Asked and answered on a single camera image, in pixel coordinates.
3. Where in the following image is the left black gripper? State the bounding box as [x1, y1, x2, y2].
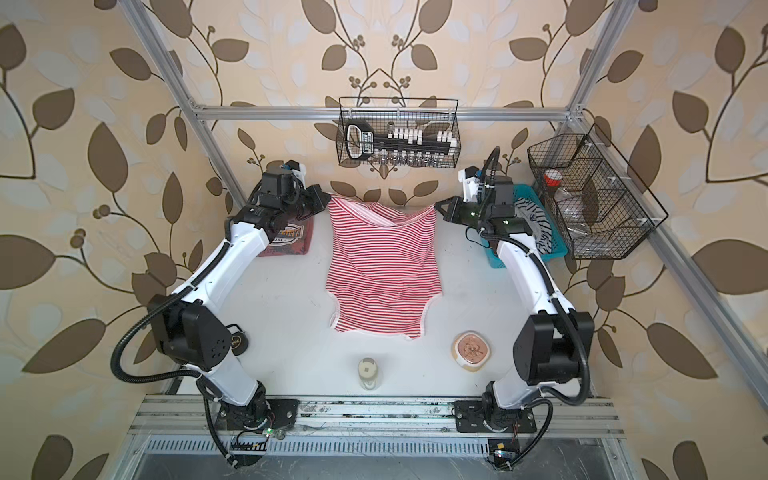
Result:
[276, 182, 329, 222]

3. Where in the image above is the striped red white tank top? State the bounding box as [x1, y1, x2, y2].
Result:
[326, 196, 442, 339]

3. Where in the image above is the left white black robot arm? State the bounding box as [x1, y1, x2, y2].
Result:
[110, 161, 330, 430]

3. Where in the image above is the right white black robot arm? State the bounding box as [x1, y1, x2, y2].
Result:
[435, 148, 594, 471]

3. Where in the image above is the navy white striped tank top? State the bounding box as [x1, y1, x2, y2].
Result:
[515, 198, 553, 255]

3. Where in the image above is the teal plastic basket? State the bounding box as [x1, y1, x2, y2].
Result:
[477, 182, 568, 261]

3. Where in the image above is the beige round container pink lid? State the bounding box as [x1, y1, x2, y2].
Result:
[451, 331, 491, 372]

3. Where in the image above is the small clear jar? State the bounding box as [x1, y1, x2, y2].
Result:
[358, 357, 380, 390]

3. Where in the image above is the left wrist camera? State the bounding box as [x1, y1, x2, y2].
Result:
[281, 160, 307, 187]

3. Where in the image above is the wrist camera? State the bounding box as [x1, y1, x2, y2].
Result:
[458, 166, 484, 203]
[281, 160, 307, 187]

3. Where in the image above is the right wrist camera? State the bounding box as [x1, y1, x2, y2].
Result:
[458, 166, 484, 203]

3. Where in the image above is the black wire basket right wall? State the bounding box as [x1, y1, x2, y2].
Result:
[527, 125, 669, 260]

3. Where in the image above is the black wire basket wall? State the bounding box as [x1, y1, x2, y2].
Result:
[335, 95, 461, 169]
[527, 125, 669, 260]

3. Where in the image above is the black handled bottle rack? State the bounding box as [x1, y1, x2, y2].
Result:
[338, 120, 461, 165]

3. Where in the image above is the black wire basket back wall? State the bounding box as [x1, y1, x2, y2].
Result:
[335, 95, 461, 169]

